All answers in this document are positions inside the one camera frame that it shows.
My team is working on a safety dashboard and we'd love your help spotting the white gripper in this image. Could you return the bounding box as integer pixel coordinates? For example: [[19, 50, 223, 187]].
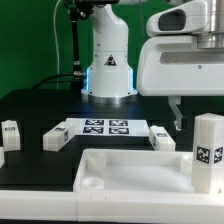
[[137, 0, 224, 131]]

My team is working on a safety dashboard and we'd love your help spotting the white desk tabletop tray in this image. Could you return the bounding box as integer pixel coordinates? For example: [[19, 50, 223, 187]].
[[73, 148, 194, 193]]

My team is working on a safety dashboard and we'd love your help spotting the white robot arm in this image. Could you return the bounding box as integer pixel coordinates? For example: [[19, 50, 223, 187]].
[[82, 0, 224, 130]]

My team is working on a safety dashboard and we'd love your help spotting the white marker sheet with tags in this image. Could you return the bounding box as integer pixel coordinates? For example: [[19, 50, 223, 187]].
[[66, 118, 149, 137]]

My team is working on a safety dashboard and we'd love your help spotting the white front fence bar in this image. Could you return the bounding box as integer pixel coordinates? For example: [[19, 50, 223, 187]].
[[0, 190, 224, 224]]

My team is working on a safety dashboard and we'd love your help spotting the white left fence piece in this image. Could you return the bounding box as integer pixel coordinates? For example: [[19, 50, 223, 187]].
[[0, 147, 5, 168]]

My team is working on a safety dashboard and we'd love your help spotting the black cable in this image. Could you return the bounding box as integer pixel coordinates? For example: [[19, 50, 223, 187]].
[[31, 73, 84, 90]]

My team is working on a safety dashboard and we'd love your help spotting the white cable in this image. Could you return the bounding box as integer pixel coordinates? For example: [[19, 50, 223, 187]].
[[53, 0, 64, 90]]

